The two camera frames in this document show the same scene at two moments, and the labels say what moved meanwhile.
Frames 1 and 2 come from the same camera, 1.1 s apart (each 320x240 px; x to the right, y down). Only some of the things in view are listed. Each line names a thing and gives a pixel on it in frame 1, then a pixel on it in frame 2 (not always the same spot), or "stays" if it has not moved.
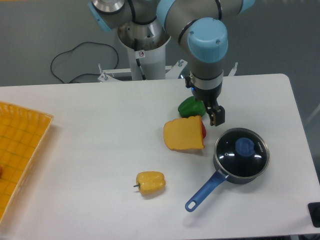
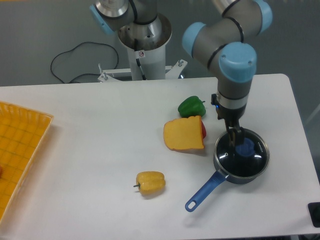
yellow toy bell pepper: [150, 182] stays
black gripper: [209, 97] -> [231, 116]
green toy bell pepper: [191, 107] stays
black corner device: [314, 209] stays
